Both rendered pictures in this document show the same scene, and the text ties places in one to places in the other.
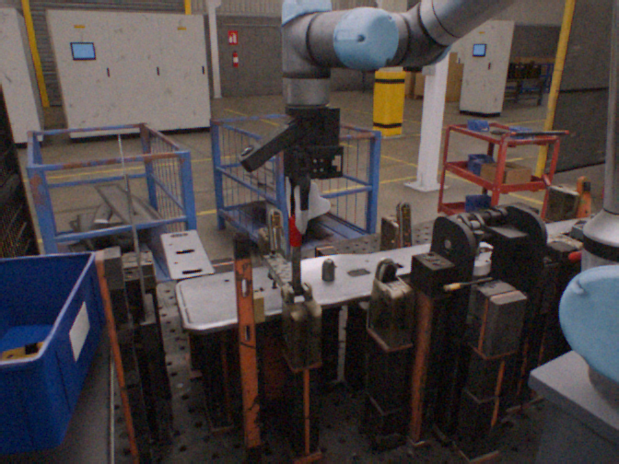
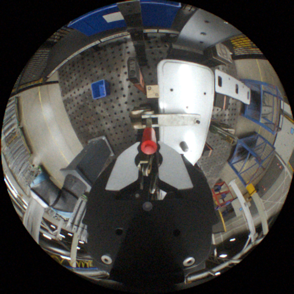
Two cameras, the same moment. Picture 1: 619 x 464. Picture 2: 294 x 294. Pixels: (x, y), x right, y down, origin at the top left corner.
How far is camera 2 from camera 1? 0.77 m
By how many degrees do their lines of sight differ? 63
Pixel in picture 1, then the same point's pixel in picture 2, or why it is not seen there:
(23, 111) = (285, 108)
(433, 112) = (239, 196)
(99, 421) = (92, 40)
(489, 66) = (237, 207)
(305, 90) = not seen: outside the picture
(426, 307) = not seen: hidden behind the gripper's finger
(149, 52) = (288, 146)
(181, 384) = not seen: hidden behind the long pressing
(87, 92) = (286, 125)
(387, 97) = (251, 189)
